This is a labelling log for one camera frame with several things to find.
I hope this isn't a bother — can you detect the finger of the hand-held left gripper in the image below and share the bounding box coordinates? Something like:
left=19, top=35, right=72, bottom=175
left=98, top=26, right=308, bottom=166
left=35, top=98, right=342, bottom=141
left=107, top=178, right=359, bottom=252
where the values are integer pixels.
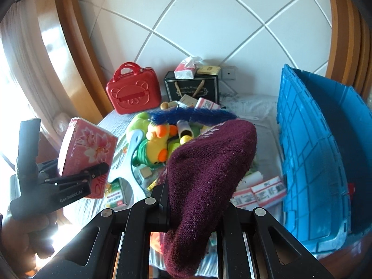
left=37, top=159, right=60, bottom=173
left=43, top=163, right=110, bottom=187

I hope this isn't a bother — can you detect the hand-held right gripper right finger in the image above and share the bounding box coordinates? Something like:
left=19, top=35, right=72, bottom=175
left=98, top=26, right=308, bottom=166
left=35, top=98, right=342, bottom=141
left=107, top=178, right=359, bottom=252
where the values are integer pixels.
left=215, top=202, right=335, bottom=279

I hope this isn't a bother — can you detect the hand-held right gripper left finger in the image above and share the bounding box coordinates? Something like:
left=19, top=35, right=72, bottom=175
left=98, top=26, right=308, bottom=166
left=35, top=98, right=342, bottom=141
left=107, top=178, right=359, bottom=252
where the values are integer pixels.
left=30, top=184, right=170, bottom=279

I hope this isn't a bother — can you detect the pink floral tissue box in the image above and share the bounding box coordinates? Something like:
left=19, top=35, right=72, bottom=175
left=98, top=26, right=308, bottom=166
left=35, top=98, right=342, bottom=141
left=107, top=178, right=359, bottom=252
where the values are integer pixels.
left=58, top=117, right=119, bottom=200

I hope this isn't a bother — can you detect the maroon knit hat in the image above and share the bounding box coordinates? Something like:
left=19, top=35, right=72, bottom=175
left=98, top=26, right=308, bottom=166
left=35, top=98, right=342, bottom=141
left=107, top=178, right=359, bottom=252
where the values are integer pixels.
left=162, top=119, right=259, bottom=278

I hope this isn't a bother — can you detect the blue plastic storage crate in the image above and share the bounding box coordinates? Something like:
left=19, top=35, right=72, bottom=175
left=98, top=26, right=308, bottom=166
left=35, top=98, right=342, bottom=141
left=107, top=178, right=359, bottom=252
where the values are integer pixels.
left=276, top=65, right=370, bottom=253

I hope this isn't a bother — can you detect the person's left hand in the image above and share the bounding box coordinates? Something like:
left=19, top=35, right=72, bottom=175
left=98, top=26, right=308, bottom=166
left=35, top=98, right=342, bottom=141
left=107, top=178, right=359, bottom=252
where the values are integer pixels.
left=2, top=212, right=60, bottom=260

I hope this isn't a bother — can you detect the pile of small boxes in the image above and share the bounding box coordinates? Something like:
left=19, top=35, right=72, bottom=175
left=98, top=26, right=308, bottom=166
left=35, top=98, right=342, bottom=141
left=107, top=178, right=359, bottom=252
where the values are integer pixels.
left=105, top=94, right=287, bottom=211

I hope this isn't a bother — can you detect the green plush toy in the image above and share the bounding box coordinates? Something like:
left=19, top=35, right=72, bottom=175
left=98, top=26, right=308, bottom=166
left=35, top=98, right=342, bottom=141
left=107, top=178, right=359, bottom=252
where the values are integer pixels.
left=126, top=112, right=152, bottom=136

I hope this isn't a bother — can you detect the yellow duck plush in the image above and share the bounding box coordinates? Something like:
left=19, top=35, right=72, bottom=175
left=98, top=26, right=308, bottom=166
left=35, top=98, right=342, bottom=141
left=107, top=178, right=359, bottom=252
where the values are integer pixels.
left=136, top=122, right=178, bottom=168

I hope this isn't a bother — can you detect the grey cylindrical tube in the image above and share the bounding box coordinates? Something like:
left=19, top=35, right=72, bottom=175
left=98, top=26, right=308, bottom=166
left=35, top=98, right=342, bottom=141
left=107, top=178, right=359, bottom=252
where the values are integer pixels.
left=177, top=120, right=194, bottom=145

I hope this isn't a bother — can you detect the red toy suitcase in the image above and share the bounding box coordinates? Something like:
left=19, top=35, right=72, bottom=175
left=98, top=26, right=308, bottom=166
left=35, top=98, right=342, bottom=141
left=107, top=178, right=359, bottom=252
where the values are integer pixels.
left=106, top=62, right=163, bottom=115

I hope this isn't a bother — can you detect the sheer white curtain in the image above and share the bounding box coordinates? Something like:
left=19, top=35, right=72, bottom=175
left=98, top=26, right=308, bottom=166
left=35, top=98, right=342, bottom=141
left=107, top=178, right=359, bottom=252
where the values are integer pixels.
left=0, top=4, right=73, bottom=166

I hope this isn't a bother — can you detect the blue fuzzy stick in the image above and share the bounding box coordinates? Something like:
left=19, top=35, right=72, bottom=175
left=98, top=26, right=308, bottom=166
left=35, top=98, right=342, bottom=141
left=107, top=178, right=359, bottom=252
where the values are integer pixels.
left=149, top=106, right=238, bottom=126

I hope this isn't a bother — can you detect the black gift bag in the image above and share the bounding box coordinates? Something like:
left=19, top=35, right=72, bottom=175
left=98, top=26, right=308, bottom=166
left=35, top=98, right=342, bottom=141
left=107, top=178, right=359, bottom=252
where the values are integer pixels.
left=164, top=71, right=220, bottom=106

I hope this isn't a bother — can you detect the red and white tissue pack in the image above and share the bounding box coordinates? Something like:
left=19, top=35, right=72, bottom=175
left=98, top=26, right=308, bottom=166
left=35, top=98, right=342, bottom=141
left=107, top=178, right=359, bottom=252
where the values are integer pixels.
left=174, top=55, right=204, bottom=80

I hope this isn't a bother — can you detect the flat gold box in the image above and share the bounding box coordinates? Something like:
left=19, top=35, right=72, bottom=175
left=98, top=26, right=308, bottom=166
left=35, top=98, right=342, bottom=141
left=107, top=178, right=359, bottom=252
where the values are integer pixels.
left=197, top=65, right=221, bottom=75

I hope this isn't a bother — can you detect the white plastic handled tool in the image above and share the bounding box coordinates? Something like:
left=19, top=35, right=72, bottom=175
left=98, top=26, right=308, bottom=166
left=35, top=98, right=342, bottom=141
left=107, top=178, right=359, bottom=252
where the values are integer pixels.
left=107, top=130, right=146, bottom=195

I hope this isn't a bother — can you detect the wooden wall frame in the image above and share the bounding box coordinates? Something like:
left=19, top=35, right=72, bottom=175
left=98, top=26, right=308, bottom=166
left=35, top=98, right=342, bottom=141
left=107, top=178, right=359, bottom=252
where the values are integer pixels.
left=34, top=0, right=114, bottom=120
left=325, top=0, right=372, bottom=95

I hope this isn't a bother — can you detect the wall socket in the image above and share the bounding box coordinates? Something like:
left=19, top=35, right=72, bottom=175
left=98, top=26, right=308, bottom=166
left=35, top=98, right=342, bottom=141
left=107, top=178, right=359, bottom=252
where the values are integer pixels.
left=220, top=67, right=237, bottom=80

